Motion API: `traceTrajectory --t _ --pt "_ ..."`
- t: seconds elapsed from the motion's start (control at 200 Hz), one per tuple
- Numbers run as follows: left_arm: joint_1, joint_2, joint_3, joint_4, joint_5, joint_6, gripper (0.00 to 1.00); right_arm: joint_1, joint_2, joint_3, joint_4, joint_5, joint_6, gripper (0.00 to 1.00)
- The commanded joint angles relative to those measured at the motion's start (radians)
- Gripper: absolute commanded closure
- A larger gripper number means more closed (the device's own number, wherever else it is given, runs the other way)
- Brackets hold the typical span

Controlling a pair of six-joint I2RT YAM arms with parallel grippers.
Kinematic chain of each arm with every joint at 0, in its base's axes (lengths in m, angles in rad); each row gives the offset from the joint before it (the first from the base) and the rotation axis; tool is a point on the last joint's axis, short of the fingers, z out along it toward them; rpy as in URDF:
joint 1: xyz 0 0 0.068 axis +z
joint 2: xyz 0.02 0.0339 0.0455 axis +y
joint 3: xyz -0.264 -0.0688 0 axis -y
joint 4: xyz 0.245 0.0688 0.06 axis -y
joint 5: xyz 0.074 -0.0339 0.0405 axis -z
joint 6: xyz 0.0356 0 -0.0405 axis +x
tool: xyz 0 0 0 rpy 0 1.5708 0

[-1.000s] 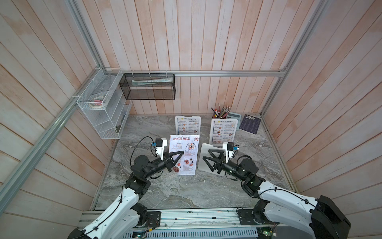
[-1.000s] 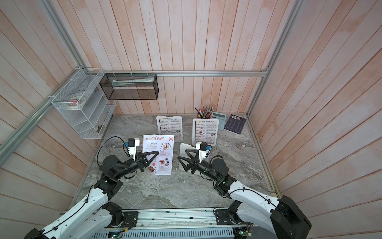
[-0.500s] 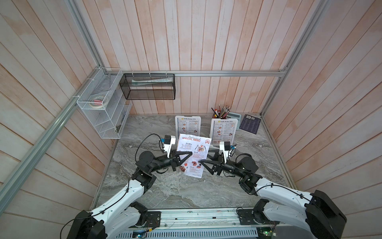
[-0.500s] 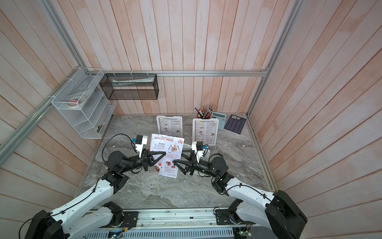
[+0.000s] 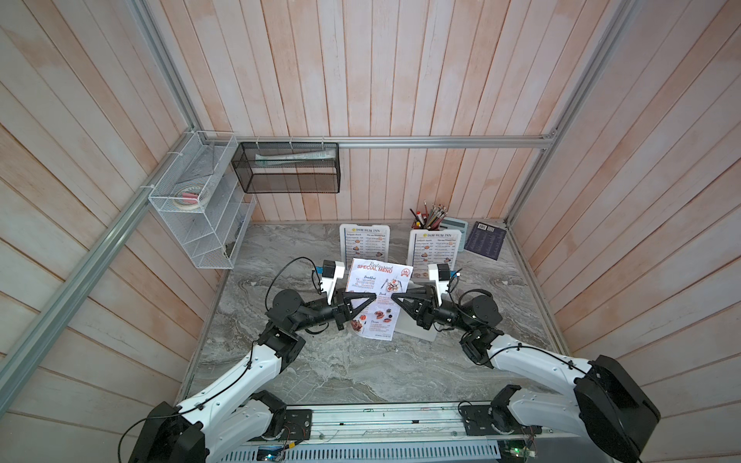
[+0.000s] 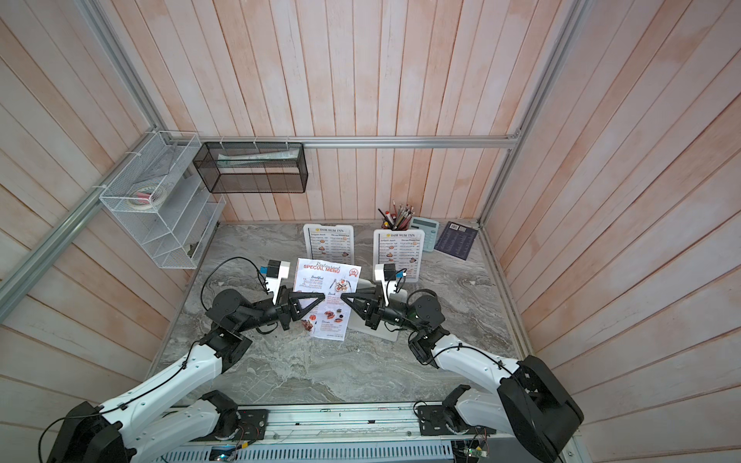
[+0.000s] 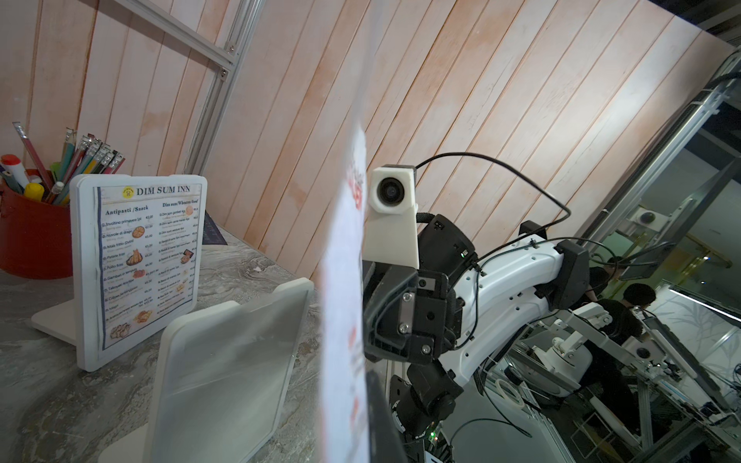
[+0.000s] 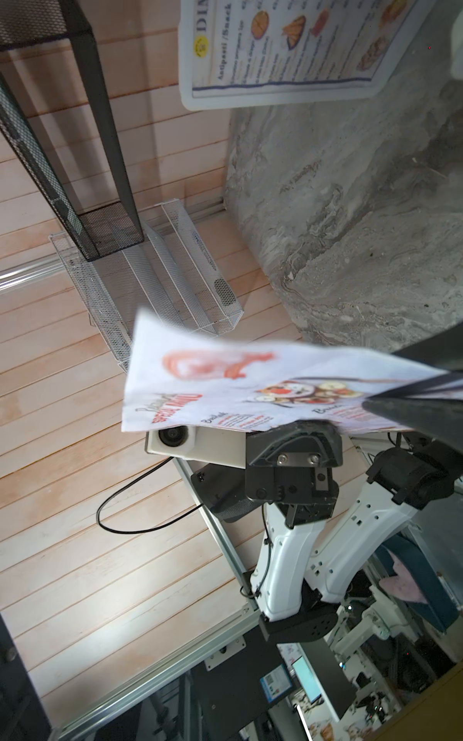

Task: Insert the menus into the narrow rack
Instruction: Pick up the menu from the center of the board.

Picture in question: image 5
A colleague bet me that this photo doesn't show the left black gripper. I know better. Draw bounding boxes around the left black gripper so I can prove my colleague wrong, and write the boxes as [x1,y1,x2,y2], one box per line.
[291,286,376,332]

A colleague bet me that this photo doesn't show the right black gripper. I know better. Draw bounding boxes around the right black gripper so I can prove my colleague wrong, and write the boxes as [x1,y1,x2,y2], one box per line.
[396,289,476,338]

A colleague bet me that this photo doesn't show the white narrow rack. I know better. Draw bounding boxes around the white narrow rack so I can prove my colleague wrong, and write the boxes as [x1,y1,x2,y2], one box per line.
[338,224,392,268]
[395,311,437,341]
[406,228,463,282]

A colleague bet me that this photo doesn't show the red white menu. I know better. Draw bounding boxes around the red white menu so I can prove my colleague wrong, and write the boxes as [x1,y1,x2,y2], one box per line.
[347,259,413,341]

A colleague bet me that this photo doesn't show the dim sum menu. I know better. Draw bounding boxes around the dim sum menu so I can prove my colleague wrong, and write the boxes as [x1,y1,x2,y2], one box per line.
[343,226,389,262]
[412,232,460,278]

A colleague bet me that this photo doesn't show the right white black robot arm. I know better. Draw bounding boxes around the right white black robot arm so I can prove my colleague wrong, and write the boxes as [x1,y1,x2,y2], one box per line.
[391,287,661,462]

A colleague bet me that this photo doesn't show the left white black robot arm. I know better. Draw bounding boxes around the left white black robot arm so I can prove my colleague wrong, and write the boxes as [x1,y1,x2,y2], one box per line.
[129,289,376,462]

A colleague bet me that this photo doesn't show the red pen cup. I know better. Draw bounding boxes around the red pen cup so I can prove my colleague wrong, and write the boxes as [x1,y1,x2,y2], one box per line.
[409,203,448,231]

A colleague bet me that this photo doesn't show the grey desk calculator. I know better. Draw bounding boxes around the grey desk calculator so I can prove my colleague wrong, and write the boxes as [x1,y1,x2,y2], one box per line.
[439,217,468,249]

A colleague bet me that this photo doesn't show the dark purple card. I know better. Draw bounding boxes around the dark purple card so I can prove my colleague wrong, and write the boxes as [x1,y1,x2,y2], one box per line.
[464,221,507,260]

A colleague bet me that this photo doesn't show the paper inside black basket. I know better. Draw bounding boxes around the paper inside black basket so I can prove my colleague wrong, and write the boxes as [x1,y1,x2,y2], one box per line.
[254,150,336,168]

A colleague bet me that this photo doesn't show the tape roll on shelf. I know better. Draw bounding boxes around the tape roll on shelf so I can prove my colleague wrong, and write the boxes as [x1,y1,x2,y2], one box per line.
[173,184,210,211]

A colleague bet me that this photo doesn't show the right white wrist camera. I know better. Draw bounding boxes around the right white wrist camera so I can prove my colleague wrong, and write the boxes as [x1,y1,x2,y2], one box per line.
[428,264,460,306]

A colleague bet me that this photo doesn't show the aluminium front rail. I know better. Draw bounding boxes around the aluminium front rail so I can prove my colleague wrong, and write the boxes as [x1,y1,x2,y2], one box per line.
[147,398,626,449]

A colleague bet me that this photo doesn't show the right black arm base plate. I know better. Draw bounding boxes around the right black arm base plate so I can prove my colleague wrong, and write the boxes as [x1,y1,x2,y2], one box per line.
[457,401,542,436]

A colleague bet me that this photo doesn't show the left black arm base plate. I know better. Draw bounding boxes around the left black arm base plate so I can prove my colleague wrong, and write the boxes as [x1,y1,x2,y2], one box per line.
[248,409,313,443]

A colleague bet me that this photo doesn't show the black mesh wall basket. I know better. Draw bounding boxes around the black mesh wall basket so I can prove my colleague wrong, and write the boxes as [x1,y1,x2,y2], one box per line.
[232,142,342,194]

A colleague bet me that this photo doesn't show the white wire wall shelf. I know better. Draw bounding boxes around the white wire wall shelf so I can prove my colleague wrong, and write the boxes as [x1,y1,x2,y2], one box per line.
[149,130,255,270]

